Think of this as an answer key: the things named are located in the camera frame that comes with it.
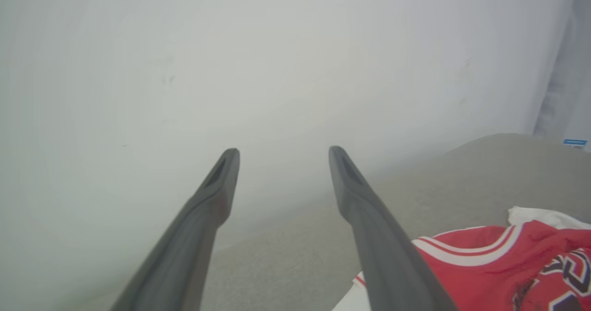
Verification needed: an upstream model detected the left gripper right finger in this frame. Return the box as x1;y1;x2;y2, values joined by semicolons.
328;146;458;311

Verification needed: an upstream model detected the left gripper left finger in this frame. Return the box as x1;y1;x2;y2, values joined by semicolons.
110;148;241;311

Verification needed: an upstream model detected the red basketball jersey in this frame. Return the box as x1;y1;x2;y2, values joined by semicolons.
332;206;591;311

